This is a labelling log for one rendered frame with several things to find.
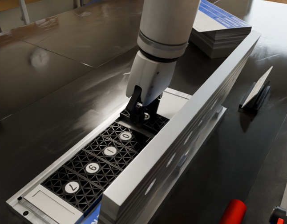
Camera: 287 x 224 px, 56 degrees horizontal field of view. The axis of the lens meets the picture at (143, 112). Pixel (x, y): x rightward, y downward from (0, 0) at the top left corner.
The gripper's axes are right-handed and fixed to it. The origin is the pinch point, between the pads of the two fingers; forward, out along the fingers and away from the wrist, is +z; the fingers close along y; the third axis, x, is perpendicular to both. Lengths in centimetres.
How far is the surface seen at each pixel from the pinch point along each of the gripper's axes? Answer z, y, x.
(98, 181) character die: 1.1, 18.5, 3.1
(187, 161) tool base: 0.2, 5.2, 13.2
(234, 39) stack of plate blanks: -1.7, -47.1, 3.4
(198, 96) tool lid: -18.9, 11.6, 11.8
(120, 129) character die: 2.1, 5.8, -1.6
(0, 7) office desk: 106, -129, -253
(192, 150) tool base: 0.2, 2.1, 12.9
